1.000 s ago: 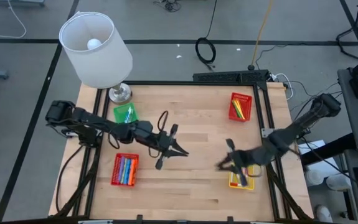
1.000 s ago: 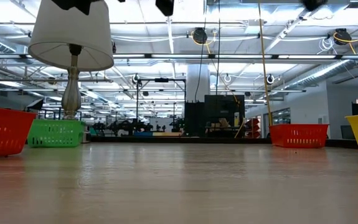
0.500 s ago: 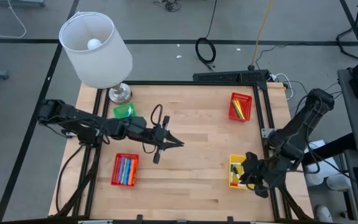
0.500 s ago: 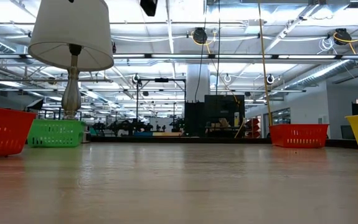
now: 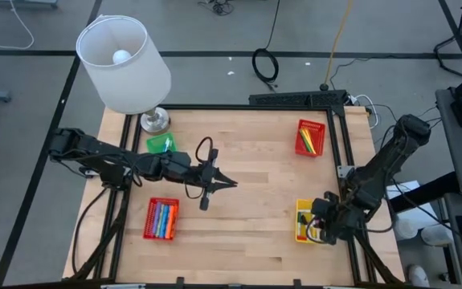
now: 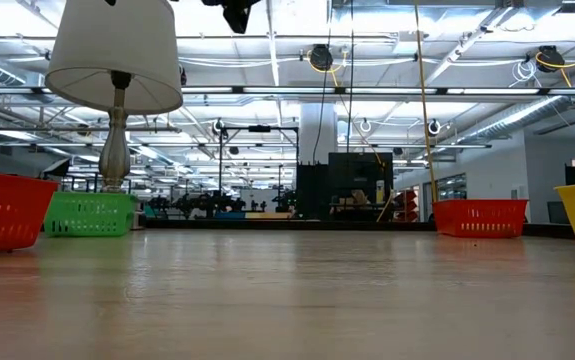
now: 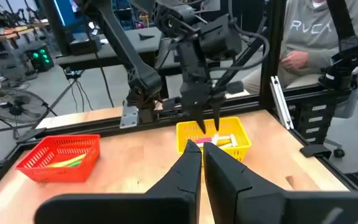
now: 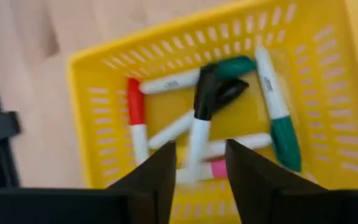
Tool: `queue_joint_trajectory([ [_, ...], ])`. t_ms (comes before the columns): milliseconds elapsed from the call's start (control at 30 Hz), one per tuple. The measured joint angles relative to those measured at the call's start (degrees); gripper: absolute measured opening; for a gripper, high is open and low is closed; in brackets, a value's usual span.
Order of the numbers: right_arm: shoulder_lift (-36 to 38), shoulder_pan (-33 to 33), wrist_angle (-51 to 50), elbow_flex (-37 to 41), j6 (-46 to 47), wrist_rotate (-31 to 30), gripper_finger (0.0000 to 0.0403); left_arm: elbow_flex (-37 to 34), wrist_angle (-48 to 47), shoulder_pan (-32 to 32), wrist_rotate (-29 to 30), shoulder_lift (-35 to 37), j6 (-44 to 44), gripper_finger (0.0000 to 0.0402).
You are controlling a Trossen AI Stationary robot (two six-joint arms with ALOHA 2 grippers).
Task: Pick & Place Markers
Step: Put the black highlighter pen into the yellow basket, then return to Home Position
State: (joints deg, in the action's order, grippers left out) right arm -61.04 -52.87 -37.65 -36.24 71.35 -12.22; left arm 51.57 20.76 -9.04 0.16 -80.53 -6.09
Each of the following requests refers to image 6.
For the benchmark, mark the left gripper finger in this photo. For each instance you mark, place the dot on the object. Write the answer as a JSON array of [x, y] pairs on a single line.
[[237, 15]]

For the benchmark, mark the red plastic basket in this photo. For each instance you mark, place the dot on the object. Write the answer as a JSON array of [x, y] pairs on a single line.
[[479, 218], [7, 215]]

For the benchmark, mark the white shade table lamp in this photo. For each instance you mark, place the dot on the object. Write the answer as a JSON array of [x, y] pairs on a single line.
[[117, 50]]

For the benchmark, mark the white building column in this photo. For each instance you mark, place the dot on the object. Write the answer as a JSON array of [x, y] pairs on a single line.
[[330, 130]]

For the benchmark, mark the black cabinet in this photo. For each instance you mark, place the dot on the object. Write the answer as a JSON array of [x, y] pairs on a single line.
[[357, 170]]

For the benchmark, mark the green plastic basket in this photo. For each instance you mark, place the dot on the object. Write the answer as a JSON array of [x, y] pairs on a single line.
[[92, 215]]

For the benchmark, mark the black metal frame stand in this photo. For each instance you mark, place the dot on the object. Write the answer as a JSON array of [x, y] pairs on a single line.
[[259, 128]]

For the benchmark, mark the black table frame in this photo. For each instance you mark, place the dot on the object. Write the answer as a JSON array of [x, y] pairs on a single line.
[[317, 224]]

